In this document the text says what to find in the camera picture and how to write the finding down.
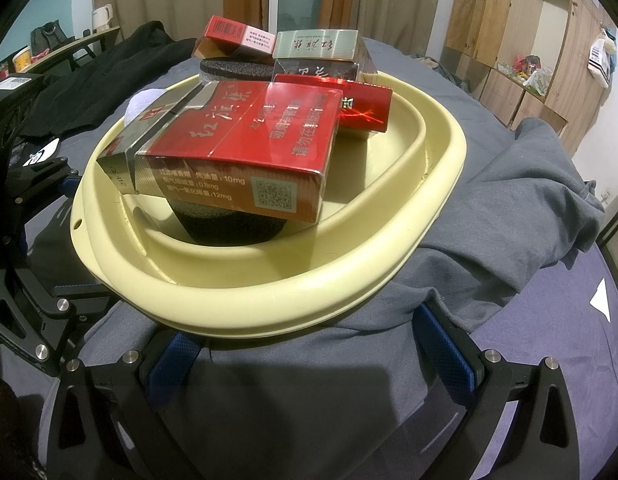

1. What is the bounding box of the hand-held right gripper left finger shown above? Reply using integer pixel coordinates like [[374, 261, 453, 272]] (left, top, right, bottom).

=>
[[46, 332, 202, 480]]

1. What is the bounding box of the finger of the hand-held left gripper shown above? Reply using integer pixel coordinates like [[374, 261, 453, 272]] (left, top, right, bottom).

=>
[[0, 257, 114, 378], [9, 156, 84, 201]]

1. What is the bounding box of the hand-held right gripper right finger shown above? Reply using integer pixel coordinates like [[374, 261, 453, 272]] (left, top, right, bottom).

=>
[[413, 302, 582, 480]]

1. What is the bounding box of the red and white small box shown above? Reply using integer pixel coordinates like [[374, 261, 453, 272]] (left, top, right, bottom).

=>
[[26, 139, 60, 167]]

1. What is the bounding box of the cream plastic basin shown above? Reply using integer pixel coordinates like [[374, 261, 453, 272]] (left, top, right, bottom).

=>
[[69, 67, 468, 337]]

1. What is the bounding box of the small black foam disc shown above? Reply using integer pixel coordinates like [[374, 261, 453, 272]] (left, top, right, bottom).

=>
[[169, 199, 290, 247]]

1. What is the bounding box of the red and silver cigarette box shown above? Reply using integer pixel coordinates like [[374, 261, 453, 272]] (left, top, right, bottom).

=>
[[96, 80, 344, 225]]

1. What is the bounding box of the large black foam disc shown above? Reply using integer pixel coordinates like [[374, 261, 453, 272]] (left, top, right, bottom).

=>
[[199, 57, 278, 85]]

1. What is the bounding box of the small red cigarette box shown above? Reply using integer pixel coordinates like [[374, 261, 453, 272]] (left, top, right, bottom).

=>
[[191, 14, 277, 60]]

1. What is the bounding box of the glossy red cigarette box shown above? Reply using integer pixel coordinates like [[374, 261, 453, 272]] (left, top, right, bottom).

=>
[[274, 73, 394, 134]]

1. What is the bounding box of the dark backpack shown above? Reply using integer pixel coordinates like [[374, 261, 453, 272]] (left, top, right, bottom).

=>
[[29, 21, 70, 56]]

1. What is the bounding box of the black desk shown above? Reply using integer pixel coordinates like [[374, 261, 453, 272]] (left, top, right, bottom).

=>
[[0, 27, 122, 81]]

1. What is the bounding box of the black garment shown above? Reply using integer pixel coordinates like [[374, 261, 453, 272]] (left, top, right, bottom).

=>
[[19, 20, 210, 141]]

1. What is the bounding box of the grey garment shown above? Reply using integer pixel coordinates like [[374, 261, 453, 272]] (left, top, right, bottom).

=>
[[36, 117, 607, 480]]

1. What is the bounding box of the white kettle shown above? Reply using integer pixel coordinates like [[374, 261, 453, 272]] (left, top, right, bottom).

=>
[[91, 4, 114, 31]]

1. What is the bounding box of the colourful small clutter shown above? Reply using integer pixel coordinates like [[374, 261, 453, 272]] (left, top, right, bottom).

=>
[[496, 52, 554, 93]]

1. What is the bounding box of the white plastic bag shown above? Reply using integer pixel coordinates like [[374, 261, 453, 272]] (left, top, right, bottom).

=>
[[586, 27, 618, 91]]

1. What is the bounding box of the wooden wardrobe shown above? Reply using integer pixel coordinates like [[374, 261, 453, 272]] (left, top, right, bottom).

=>
[[441, 0, 618, 153]]

